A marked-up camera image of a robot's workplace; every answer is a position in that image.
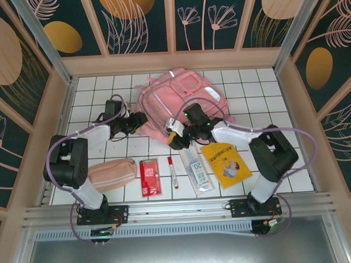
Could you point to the red white marker pen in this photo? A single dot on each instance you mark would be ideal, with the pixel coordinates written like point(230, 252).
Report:
point(172, 172)

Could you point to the pink school backpack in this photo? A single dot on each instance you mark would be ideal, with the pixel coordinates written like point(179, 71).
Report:
point(163, 100)

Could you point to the clear ruler set packet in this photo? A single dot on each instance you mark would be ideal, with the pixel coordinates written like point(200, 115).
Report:
point(198, 174)

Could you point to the red notebook packet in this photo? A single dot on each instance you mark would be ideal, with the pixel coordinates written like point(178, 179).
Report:
point(149, 178)

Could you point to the peach striped pencil case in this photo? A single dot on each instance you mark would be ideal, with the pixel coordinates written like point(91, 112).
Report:
point(113, 174)

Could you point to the yellow illustrated book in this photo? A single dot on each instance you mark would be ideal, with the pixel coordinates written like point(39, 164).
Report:
point(231, 167)

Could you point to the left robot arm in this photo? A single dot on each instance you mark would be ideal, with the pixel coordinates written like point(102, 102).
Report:
point(64, 167)

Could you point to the small controller circuit board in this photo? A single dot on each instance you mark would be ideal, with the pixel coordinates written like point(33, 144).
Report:
point(102, 232)
point(278, 222)

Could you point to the grey metal panel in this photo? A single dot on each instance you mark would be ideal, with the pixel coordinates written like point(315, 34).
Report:
point(180, 255)

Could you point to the aluminium side rail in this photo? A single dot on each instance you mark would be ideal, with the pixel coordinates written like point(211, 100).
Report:
point(62, 121)

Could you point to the aluminium mounting rail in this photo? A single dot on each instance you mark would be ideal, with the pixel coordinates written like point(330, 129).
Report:
point(178, 207)

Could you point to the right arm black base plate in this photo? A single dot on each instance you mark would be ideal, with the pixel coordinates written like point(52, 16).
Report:
point(238, 207)

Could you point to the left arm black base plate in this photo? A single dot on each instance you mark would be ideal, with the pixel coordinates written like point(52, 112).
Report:
point(120, 214)

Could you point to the aluminium frame post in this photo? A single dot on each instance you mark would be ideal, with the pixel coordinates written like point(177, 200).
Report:
point(42, 41)
point(293, 29)

